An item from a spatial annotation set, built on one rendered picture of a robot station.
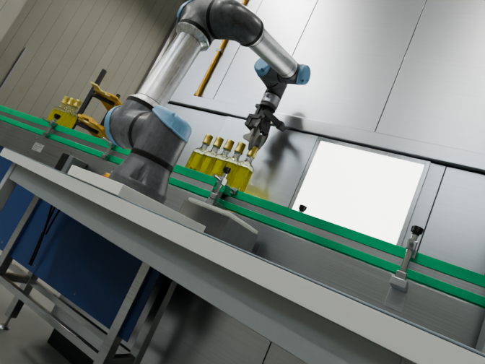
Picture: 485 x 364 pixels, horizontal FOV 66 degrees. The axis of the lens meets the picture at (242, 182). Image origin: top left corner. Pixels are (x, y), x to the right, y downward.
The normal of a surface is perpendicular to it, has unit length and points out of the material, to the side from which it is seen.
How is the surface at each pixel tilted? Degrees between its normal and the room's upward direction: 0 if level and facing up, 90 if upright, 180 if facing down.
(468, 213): 90
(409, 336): 90
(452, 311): 90
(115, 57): 90
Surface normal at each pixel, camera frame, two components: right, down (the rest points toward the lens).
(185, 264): -0.57, -0.41
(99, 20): 0.71, 0.18
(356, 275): -0.40, -0.36
